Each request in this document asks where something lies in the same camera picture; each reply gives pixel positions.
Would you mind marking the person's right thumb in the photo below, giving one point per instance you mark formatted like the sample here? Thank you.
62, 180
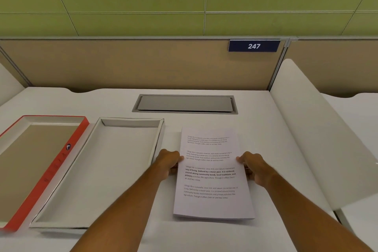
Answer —
242, 158

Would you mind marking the person's left hand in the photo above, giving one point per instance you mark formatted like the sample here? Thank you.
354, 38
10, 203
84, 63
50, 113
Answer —
165, 160

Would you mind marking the red cardboard box lid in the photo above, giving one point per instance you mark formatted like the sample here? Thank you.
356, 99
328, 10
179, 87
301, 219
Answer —
32, 166

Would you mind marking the stack of printed white paper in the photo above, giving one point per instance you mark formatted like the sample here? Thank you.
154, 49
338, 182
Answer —
211, 184

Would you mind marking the person's left forearm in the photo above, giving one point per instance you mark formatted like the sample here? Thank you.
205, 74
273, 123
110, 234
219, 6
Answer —
118, 210

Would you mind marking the white side divider panel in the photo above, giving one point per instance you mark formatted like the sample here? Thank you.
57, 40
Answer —
7, 83
319, 142

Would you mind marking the white cardboard box tray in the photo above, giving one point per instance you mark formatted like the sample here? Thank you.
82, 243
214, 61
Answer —
97, 172

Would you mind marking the person's left thumb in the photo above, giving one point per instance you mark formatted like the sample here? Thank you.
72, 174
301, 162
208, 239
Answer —
178, 157

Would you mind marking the person's right forearm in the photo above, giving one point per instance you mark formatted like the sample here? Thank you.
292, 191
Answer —
313, 216

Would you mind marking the blue number sign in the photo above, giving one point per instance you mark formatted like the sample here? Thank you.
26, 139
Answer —
254, 46

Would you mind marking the beige desk partition panel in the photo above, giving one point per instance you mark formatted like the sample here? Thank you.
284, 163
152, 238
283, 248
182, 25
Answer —
333, 65
141, 62

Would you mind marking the person's right hand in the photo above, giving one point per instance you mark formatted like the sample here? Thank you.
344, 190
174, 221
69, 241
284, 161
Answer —
256, 166

